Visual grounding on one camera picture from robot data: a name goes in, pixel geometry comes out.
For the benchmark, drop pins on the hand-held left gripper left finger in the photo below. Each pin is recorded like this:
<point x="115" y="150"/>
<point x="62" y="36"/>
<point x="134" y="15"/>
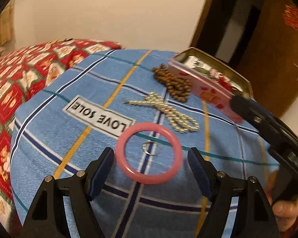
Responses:
<point x="99" y="176"/>

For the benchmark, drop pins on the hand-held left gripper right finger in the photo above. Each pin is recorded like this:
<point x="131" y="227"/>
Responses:
<point x="201" y="173"/>

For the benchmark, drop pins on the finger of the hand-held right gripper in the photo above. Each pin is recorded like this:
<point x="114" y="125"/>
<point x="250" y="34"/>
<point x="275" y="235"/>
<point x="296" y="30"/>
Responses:
<point x="248" y="111"/>

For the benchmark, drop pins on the pink bangle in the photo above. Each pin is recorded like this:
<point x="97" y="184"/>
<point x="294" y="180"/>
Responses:
<point x="119" y="153"/>

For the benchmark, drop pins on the pink metal tin box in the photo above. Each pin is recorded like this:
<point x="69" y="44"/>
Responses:
<point x="211" y="96"/>

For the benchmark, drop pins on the person's right hand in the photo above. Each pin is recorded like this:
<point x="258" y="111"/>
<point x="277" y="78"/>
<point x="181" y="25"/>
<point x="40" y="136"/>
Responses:
<point x="286" y="212"/>

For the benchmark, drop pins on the blue checked towel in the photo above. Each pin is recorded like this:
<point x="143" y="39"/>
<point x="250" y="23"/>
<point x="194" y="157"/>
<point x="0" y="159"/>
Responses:
<point x="64" y="141"/>

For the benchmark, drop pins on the brown wooden door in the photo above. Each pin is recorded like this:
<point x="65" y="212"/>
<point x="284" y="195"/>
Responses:
<point x="270" y="54"/>

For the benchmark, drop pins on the white printed card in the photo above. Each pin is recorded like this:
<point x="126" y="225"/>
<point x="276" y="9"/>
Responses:
<point x="197" y="63"/>

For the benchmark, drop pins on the red paper door decoration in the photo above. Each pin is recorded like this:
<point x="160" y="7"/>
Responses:
<point x="291" y="17"/>

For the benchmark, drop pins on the red printed bedsheet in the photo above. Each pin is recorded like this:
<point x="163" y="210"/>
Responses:
<point x="27" y="67"/>

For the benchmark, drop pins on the narrow yellow curtain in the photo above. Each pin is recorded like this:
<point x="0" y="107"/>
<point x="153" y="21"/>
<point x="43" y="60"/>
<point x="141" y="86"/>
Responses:
<point x="6" y="22"/>

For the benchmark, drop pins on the wooden door frame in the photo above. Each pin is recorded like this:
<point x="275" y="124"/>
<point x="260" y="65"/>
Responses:
<point x="203" y="17"/>

